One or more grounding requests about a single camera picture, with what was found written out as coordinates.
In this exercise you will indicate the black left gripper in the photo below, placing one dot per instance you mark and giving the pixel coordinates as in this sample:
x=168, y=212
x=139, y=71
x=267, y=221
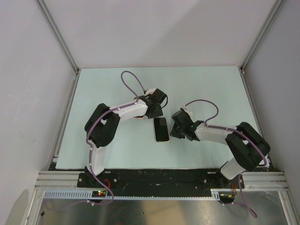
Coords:
x=158, y=114

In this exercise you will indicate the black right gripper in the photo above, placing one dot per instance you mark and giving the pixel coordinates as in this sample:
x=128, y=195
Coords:
x=175, y=134

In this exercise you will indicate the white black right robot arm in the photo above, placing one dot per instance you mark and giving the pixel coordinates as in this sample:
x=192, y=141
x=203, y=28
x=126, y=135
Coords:
x=248, y=148

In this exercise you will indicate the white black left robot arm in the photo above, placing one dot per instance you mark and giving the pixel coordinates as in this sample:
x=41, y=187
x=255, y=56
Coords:
x=104, y=121

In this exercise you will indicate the right electronics board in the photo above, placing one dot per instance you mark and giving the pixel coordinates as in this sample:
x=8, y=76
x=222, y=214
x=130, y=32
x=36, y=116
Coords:
x=228, y=199

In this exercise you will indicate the electronics board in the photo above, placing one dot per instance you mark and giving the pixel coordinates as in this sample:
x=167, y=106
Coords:
x=228, y=199
x=101, y=193

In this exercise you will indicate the left electronics board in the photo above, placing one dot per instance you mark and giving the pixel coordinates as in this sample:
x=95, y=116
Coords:
x=101, y=193

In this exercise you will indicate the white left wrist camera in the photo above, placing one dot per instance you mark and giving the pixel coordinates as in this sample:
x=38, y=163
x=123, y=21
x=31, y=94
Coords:
x=149, y=91

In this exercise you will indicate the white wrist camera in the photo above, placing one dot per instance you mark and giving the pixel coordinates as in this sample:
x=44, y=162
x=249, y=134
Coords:
x=185, y=109
x=149, y=91

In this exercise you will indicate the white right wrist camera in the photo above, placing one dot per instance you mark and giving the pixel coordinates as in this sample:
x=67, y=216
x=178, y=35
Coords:
x=185, y=109

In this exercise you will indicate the black table front rail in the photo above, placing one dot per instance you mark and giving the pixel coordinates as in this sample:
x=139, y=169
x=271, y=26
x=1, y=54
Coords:
x=163, y=182

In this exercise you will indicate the white slotted cable duct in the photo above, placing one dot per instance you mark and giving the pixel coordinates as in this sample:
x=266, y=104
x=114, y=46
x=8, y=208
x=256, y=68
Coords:
x=87, y=195

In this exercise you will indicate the aluminium front frame beam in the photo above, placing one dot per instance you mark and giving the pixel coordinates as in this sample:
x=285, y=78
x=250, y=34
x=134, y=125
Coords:
x=254, y=181

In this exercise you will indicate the left aluminium frame post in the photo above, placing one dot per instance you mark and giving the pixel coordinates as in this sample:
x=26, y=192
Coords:
x=57, y=34

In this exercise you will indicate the aluminium frame post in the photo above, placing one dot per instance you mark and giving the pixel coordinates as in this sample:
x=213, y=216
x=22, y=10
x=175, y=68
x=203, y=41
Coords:
x=57, y=34
x=278, y=4

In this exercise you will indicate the right aluminium frame post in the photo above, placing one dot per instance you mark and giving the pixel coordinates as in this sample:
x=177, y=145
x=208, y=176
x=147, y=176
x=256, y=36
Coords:
x=278, y=4

